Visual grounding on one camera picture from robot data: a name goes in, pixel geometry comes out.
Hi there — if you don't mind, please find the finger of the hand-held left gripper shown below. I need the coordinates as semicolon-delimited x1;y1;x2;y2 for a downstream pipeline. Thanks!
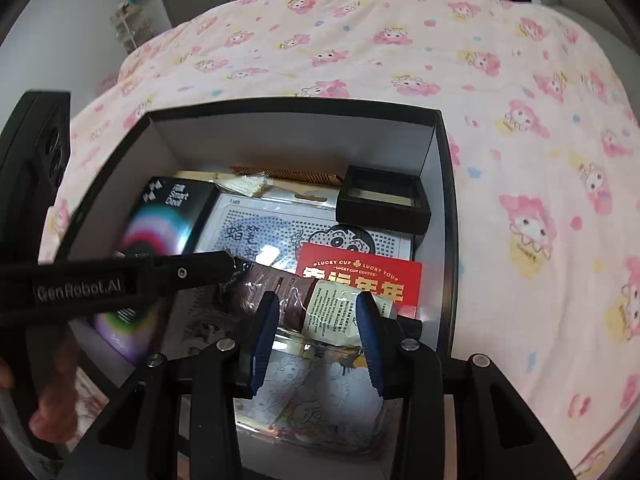
150;251;236;293

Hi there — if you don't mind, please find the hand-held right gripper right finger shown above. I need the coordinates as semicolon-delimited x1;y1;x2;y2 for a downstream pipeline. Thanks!
354;290;576;480

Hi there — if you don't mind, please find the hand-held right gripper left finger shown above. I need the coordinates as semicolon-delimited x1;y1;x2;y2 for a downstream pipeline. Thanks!
60;291;282;480

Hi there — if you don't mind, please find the brown coffee sachet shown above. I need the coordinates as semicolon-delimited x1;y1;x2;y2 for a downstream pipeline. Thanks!
217;257;396;348

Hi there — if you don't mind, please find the black cardboard box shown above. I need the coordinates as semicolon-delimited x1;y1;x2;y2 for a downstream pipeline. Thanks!
37;97;458;480

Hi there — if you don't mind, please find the person's left hand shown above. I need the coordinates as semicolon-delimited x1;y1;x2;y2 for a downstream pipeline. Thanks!
0;330;78;443

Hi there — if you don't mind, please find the red card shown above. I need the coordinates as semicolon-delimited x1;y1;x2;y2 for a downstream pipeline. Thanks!
296;242;423;321

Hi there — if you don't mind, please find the colouring sheet in clear sleeve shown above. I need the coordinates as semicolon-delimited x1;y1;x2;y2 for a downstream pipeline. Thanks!
170;287;406;463

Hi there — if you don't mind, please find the dotted sheet pack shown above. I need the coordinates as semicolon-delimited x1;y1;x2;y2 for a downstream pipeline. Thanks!
192;192;413;291

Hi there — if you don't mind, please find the wooden comb with tassel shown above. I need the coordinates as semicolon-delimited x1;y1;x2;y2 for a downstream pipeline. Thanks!
215;166;346;196

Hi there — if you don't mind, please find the white shelf rack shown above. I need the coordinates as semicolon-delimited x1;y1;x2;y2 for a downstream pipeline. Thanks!
110;2;151;53

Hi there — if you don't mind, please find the pink printed blanket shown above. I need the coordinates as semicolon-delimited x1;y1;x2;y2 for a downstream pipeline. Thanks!
40;0;640;480

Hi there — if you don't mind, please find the black box with rainbow ring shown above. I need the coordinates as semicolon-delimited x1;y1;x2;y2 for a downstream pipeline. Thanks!
92;176;221;366

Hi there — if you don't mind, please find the small black frame box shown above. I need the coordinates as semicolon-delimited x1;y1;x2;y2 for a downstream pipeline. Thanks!
336;165;432;235

